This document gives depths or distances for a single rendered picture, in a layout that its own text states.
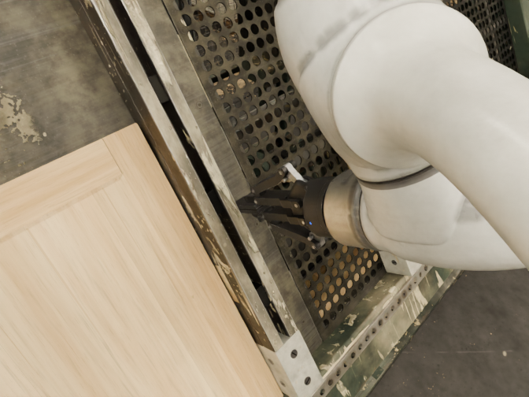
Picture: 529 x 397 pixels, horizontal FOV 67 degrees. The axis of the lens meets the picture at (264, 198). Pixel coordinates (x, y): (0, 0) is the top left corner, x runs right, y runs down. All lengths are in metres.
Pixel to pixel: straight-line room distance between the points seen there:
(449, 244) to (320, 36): 0.19
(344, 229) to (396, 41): 0.23
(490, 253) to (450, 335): 1.73
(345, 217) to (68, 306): 0.39
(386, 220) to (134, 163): 0.39
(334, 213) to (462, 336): 1.70
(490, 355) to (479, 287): 0.36
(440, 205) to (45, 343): 0.51
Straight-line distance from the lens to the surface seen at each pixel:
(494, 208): 0.19
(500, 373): 2.07
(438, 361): 1.99
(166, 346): 0.68
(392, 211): 0.35
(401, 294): 0.99
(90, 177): 0.60
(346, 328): 0.92
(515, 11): 1.70
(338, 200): 0.43
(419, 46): 0.24
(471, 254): 0.35
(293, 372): 0.77
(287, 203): 0.52
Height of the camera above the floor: 1.69
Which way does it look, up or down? 44 degrees down
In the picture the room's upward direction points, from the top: straight up
